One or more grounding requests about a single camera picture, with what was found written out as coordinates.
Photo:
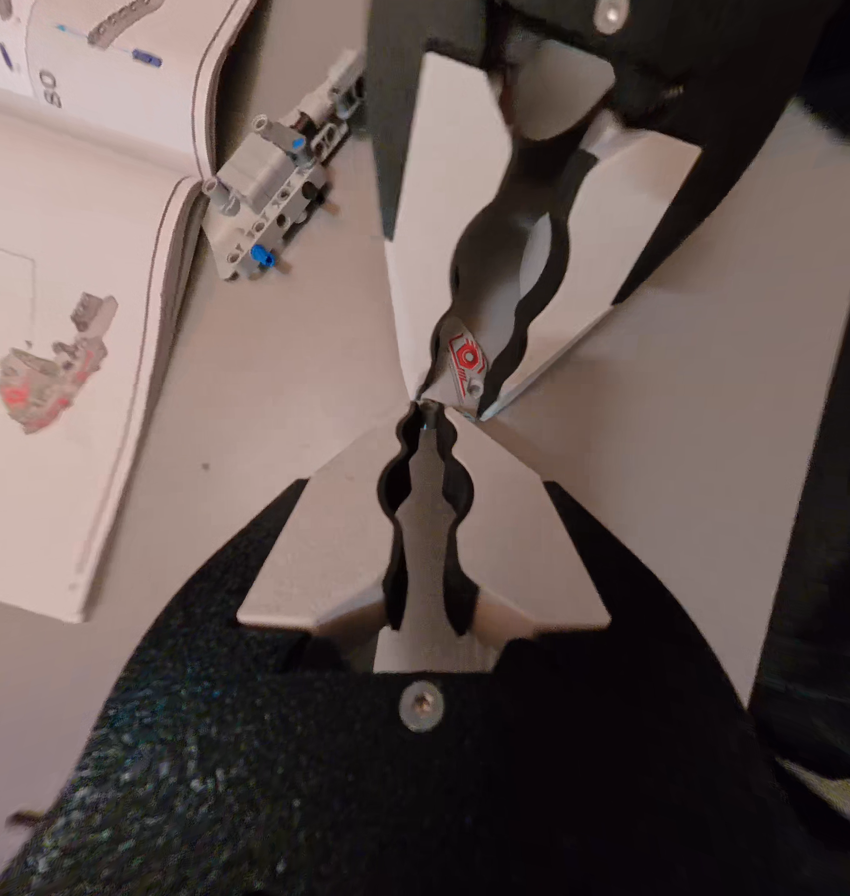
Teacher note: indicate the grey toy panel red print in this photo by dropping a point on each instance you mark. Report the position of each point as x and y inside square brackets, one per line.
[467, 360]

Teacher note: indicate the instruction booklet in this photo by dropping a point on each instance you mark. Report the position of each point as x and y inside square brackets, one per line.
[82, 210]

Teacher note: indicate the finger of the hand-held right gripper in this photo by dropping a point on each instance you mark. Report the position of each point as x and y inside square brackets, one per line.
[628, 210]
[432, 210]

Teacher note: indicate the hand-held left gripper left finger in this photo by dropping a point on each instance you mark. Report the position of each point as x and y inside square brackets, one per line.
[327, 560]

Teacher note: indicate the grey toy brick assembly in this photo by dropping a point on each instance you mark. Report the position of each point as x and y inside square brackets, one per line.
[257, 168]

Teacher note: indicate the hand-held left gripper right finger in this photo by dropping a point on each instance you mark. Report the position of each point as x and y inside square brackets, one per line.
[523, 560]

